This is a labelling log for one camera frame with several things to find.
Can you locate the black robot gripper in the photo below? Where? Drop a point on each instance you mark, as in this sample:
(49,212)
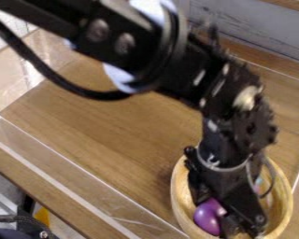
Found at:
(215,179)

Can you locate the purple toy eggplant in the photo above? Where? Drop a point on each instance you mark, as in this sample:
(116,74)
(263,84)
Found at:
(242,205)

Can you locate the brown wooden bowl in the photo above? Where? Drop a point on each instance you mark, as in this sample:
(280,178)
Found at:
(276,203)

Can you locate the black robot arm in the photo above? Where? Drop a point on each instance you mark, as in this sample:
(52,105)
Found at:
(151,53)

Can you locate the clear acrylic tray wall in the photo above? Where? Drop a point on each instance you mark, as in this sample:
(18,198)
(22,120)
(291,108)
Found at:
(96,160)

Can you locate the black clamp with cable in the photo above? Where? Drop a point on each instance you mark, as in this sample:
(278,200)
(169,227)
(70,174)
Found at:
(28,228)

